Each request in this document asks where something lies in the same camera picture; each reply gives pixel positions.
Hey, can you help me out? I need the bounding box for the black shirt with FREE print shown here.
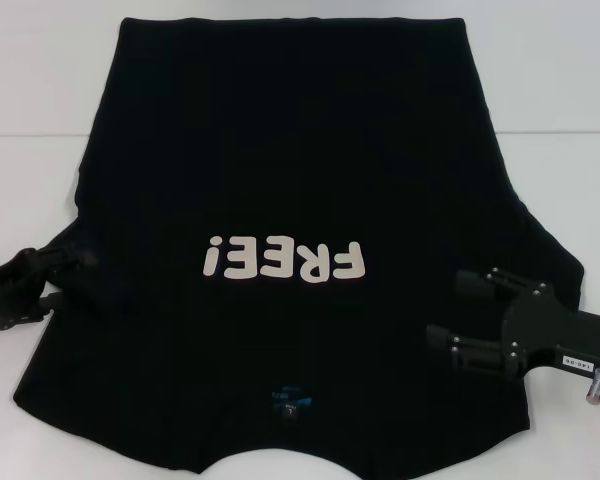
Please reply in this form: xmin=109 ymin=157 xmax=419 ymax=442
xmin=10 ymin=16 xmax=587 ymax=480

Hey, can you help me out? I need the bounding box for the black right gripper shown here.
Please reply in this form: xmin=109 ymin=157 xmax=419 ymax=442
xmin=425 ymin=266 xmax=600 ymax=377

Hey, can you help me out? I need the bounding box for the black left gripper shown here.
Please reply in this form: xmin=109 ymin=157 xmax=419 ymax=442
xmin=0 ymin=246 xmax=100 ymax=332

